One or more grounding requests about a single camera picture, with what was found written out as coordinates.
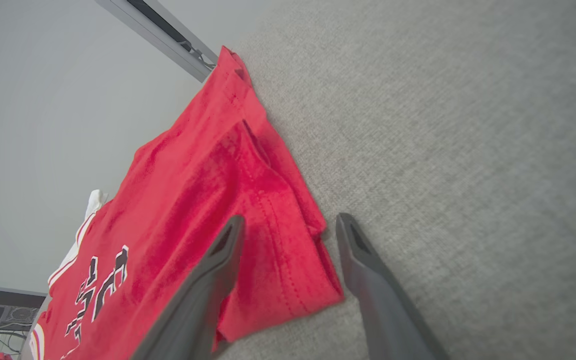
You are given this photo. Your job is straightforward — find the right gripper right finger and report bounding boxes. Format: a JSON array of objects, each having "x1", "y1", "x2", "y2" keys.
[{"x1": 335, "y1": 212, "x2": 450, "y2": 360}]

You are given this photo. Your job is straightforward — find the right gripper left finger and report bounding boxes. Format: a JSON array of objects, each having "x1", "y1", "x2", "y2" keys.
[{"x1": 130, "y1": 215, "x2": 247, "y2": 360}]

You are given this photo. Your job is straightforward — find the red Bulls 23 jersey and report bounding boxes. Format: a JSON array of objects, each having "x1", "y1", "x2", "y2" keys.
[{"x1": 28, "y1": 46, "x2": 345, "y2": 360}]

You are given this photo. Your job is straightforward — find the grey fabric sofa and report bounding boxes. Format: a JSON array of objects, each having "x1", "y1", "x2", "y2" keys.
[{"x1": 18, "y1": 0, "x2": 576, "y2": 360}]

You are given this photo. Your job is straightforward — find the dark computer tower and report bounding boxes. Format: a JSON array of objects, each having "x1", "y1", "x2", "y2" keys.
[{"x1": 0, "y1": 284, "x2": 48, "y2": 333}]

